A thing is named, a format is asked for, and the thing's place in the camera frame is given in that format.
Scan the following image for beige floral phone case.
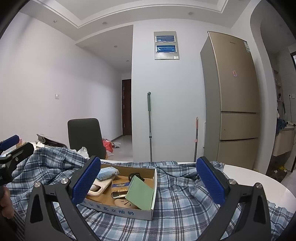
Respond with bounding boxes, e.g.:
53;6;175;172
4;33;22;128
87;177;114;197

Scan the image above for blue tissue pack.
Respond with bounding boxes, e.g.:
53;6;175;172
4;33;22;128
96;167;119;181

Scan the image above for yellow blue cigarette pack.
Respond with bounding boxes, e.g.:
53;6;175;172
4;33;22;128
111;179;130;199

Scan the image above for black pink hair ties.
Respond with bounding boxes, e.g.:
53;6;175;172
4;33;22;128
128;172;146;183

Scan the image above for green leather wallet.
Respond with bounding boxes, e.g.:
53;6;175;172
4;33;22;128
126;176;154;210

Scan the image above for left hand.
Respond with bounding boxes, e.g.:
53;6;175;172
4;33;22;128
1;186;14;219

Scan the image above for grey striped cloth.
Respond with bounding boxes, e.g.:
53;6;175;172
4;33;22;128
10;210;25;241

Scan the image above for blue plaid shirt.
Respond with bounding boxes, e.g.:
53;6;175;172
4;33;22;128
5;146;295;241

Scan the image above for black office chair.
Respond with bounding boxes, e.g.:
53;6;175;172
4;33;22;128
67;118;107;159

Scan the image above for beige counter cabinet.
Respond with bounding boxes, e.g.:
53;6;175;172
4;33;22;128
273;126;295;156

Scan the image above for open cardboard box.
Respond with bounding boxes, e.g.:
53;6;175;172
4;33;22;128
81;164;158;220

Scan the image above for red plastic bag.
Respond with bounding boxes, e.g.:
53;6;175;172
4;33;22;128
102;139;113;153

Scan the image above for gold three-door refrigerator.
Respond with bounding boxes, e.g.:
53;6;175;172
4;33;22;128
200;31;260;169

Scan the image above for dark brown door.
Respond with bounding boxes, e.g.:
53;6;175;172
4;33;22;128
122;79;132;136

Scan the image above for grey electrical panel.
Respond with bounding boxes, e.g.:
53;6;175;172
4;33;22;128
154;31;180;60

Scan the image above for pink handled broom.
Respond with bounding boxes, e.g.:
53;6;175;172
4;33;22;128
194;117;199;162

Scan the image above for white wall outlet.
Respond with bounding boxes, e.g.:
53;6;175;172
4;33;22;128
288;93;295;99

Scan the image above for green handled mop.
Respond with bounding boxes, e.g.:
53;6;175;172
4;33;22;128
147;92;152;162

